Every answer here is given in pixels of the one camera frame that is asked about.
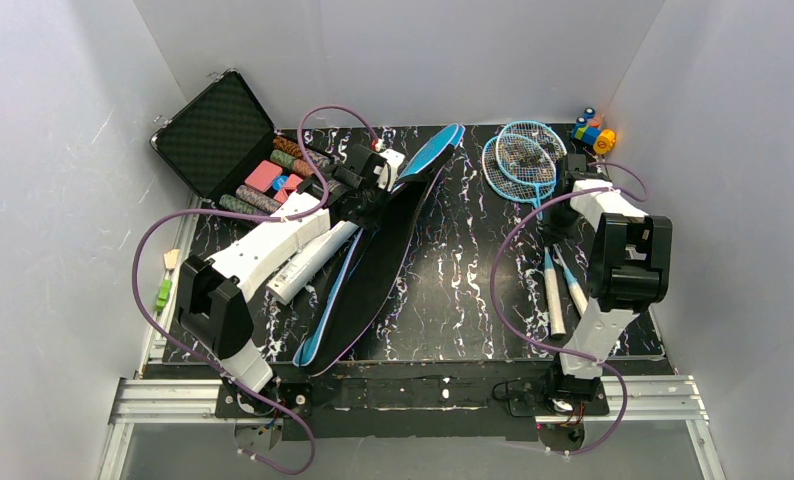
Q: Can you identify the blue racket bag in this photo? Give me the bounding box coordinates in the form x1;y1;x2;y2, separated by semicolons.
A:
292;124;465;377

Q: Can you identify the blue badminton racket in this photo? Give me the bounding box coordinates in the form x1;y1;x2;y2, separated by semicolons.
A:
496;120;590;317
481;134;567;339

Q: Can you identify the white shuttlecock tube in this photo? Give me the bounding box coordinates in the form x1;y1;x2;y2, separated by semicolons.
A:
266;221;358;305

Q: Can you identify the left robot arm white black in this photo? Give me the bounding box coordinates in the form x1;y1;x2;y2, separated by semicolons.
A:
175;193;359;392

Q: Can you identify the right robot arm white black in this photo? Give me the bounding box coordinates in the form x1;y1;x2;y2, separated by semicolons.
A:
542;153;673;403

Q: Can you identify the red card box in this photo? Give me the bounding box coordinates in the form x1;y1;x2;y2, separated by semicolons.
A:
273;174;303;203

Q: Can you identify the poker chip roll green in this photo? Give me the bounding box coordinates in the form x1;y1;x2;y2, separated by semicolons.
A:
269;149;314;179

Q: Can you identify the poker chip roll brown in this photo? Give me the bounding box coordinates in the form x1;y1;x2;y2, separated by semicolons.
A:
272;136;334;168

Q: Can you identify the pink card box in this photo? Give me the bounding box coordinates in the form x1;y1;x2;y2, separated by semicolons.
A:
244;160;283;193

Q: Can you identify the poker chip roll purple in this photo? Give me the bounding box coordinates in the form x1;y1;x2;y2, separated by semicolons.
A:
235;185;282;214

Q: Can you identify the poker chip roll front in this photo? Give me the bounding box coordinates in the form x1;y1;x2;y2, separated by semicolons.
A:
219;194;266;216

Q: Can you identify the black aluminium case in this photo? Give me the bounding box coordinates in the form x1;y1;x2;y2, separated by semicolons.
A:
149;68;335;220

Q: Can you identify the wooden block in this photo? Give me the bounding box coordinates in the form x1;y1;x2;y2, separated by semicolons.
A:
163;249;180;271

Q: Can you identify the green clip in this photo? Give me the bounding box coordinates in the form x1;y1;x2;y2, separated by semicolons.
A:
154;278;172;313

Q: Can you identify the black base beam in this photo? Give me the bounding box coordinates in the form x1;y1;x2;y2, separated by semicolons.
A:
138;357;637;444

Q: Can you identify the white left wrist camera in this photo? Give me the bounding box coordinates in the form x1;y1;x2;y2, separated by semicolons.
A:
377;149;405;192

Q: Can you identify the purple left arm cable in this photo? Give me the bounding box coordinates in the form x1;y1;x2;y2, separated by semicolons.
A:
130;104;382;477

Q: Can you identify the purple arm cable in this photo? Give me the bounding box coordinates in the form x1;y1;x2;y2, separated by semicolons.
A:
130;104;382;477
489;160;650;458

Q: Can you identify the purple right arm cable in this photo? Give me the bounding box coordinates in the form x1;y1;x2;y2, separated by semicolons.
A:
489;160;650;458

